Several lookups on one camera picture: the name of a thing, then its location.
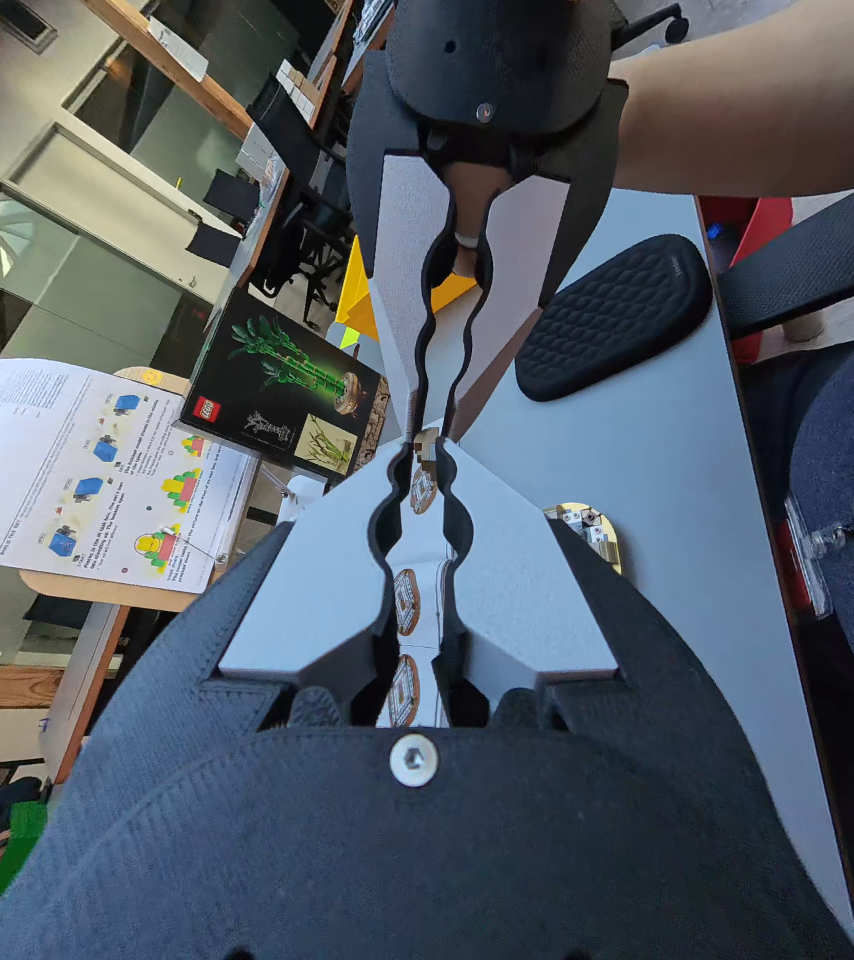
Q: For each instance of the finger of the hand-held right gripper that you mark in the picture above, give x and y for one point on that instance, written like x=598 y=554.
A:
x=524 y=247
x=401 y=247

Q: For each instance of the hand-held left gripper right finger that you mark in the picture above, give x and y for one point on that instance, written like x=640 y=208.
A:
x=524 y=592

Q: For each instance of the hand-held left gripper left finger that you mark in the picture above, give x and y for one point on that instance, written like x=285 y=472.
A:
x=299 y=592

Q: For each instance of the round gold lego base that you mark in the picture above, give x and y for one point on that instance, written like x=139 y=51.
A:
x=584 y=525

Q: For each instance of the small tan lego piece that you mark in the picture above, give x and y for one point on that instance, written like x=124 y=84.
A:
x=427 y=436

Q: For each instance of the person's right forearm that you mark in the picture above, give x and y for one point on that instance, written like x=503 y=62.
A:
x=757 y=97

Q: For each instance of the lego instruction booklet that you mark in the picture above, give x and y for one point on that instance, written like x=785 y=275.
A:
x=421 y=540

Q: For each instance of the black lego set box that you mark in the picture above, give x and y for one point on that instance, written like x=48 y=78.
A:
x=277 y=375

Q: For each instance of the person's right hand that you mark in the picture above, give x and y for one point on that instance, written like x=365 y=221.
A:
x=472 y=202

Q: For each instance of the yellow plastic object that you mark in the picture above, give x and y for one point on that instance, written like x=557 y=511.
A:
x=356 y=285

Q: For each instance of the black padded wrist rest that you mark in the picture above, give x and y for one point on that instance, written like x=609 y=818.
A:
x=614 y=315

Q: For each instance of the black background office chair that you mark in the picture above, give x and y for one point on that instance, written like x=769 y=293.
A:
x=299 y=195

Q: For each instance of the long wooden desk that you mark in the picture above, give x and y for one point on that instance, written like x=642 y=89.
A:
x=202 y=97

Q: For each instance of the clear badge holder with reel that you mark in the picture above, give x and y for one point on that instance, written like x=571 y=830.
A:
x=809 y=555

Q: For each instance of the printed instruction sheet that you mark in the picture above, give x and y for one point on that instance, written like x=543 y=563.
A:
x=37 y=465

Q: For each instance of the black mesh office chair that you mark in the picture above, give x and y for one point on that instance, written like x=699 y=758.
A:
x=817 y=262

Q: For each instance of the white paper sheet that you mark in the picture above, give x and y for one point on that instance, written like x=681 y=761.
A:
x=179 y=49

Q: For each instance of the person's dark blue clothing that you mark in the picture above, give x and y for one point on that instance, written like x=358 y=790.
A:
x=847 y=420

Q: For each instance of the green object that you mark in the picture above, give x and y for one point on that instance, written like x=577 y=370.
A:
x=18 y=847

